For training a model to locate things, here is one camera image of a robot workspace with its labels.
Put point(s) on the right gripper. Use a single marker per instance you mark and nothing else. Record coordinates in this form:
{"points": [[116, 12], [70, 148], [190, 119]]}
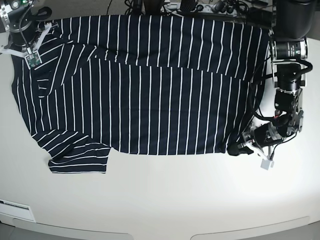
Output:
{"points": [[26, 40]]}

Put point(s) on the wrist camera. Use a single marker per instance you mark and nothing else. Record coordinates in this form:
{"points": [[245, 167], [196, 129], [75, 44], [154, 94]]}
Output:
{"points": [[33, 60], [266, 164]]}

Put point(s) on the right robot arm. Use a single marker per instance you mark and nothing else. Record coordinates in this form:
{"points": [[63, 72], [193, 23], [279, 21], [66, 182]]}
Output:
{"points": [[19, 11]]}

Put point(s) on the white power strip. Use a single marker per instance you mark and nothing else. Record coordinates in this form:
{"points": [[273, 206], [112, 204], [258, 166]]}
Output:
{"points": [[212, 9]]}

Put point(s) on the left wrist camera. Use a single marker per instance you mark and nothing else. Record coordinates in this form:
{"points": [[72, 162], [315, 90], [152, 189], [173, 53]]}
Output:
{"points": [[266, 164]]}

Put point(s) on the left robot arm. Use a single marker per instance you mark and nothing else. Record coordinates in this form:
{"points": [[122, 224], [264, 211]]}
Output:
{"points": [[289, 50]]}

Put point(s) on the black box on floor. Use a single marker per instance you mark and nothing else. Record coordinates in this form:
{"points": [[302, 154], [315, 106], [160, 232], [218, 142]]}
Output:
{"points": [[260, 17]]}

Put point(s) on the navy white striped T-shirt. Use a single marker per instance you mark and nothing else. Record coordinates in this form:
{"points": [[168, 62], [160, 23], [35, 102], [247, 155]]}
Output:
{"points": [[142, 85]]}

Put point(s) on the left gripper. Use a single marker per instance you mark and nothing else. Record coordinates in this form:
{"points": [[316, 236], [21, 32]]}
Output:
{"points": [[257, 139]]}

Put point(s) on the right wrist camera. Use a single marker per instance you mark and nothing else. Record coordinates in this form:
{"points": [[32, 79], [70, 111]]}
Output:
{"points": [[33, 60]]}

